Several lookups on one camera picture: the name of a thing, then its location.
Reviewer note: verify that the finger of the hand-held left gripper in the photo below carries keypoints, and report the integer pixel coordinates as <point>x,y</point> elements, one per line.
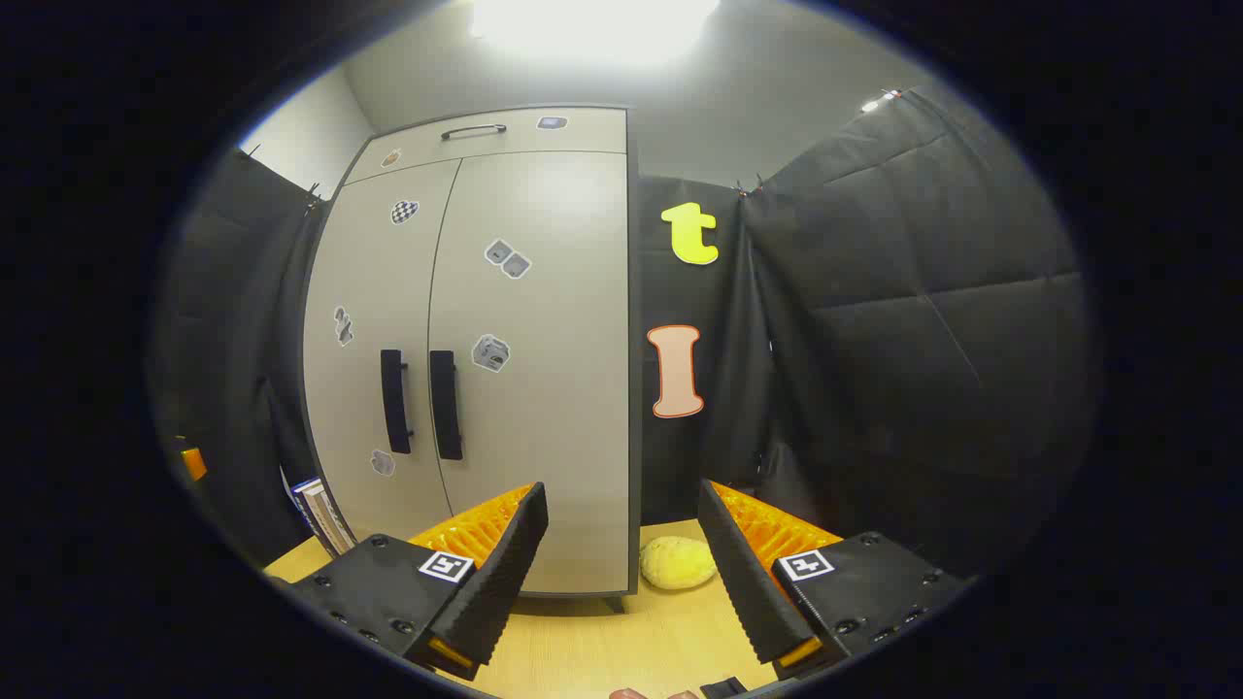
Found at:
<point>194,463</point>

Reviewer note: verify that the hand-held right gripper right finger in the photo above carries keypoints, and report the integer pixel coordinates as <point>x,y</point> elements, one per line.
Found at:
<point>743,582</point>

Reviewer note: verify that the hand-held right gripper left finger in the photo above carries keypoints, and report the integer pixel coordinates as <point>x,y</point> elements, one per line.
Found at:
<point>505,582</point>

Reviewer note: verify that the cabinet door with cube stickers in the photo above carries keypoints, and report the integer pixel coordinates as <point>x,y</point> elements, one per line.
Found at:
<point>554,437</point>

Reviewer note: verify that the cabinet door with checkered sticker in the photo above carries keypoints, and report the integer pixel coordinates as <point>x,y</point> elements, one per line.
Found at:
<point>357,408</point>

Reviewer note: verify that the grey double-door shoe cabinet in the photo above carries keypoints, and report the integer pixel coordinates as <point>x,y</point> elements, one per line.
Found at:
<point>634,408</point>

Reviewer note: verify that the grey cabinet drawer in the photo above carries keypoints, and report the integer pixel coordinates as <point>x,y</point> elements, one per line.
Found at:
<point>583,136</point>

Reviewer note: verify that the yellow round sponge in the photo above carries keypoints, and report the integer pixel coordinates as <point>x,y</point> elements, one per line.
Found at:
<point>678,563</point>

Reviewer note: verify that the blue book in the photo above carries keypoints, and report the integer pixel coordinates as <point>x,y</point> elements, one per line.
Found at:
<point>300,493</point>

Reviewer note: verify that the beige book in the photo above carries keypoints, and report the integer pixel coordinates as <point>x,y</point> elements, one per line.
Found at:
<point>319,510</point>

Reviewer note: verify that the white book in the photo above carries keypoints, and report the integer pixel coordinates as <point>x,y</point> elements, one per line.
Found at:
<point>338,534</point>

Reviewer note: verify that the black backdrop cloth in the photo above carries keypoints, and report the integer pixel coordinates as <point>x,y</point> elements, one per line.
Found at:
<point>923,340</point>

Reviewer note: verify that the large ceiling light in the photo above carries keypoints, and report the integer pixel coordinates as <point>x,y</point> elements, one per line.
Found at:
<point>592,24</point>

